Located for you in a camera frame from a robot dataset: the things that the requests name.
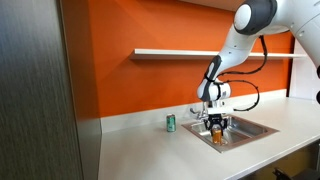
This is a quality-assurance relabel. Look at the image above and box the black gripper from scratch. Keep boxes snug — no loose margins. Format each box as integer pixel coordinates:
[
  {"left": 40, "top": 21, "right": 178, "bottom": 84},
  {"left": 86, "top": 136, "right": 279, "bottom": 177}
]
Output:
[{"left": 203, "top": 113, "right": 230, "bottom": 132}]

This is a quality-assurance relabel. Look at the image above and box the small brown bottle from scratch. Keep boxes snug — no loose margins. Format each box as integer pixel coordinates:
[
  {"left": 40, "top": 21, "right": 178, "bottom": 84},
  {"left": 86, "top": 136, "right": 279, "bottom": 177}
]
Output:
[{"left": 211, "top": 124, "right": 224, "bottom": 145}]

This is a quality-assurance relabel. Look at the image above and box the stainless steel sink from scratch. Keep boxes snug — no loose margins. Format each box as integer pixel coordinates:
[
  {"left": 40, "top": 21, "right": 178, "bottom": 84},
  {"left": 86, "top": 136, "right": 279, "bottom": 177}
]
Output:
[{"left": 181, "top": 114, "right": 280, "bottom": 154}]

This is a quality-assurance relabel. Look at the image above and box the green drink can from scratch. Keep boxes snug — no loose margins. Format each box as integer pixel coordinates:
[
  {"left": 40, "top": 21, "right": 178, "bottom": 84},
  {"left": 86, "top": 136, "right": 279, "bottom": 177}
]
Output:
[{"left": 165, "top": 113, "right": 177, "bottom": 133}]

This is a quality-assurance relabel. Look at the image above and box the dark wood cabinet panel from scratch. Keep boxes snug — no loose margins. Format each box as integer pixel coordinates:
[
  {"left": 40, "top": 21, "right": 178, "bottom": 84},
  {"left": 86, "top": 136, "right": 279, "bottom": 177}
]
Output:
[{"left": 0, "top": 0, "right": 102, "bottom": 180}]

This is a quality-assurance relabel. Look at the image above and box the chrome two-handle faucet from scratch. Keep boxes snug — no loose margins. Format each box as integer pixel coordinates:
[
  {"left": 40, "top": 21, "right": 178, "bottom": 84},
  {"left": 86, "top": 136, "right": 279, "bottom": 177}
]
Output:
[{"left": 189, "top": 101, "right": 210, "bottom": 122}]

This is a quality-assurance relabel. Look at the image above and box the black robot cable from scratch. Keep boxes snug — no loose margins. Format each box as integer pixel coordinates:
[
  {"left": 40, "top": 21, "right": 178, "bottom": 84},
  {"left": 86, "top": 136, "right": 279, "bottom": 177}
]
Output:
[{"left": 217, "top": 34, "right": 270, "bottom": 113}]

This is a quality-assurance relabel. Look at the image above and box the white wall shelf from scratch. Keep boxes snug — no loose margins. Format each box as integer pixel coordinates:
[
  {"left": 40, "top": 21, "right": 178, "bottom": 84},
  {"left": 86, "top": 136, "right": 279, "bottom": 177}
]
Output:
[{"left": 129, "top": 48, "right": 308, "bottom": 61}]

